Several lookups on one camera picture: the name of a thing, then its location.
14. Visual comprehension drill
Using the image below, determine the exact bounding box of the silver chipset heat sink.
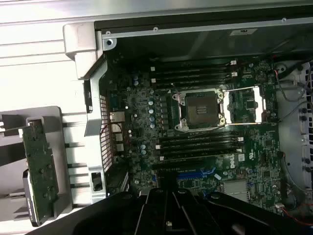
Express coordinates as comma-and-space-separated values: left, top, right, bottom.
223, 179, 248, 202

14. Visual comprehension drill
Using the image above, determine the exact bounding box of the blue expansion slot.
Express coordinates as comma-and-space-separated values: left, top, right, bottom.
176, 167, 217, 182

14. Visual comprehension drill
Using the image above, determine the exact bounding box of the green motherboard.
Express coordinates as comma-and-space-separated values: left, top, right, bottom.
107, 56, 286, 215

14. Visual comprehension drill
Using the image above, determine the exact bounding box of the grey parts rack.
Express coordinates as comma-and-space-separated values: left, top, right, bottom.
0, 105, 75, 221

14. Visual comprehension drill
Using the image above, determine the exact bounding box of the metal socket cover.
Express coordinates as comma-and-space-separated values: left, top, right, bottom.
224, 85, 268, 126

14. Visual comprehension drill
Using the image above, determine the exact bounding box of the CPU socket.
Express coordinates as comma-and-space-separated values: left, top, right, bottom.
172, 87, 226, 132

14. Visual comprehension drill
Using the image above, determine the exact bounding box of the black grey PC case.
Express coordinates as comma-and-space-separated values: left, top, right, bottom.
62, 16, 313, 223

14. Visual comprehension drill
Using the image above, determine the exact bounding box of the red wire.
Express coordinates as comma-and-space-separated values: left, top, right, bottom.
285, 209, 313, 225

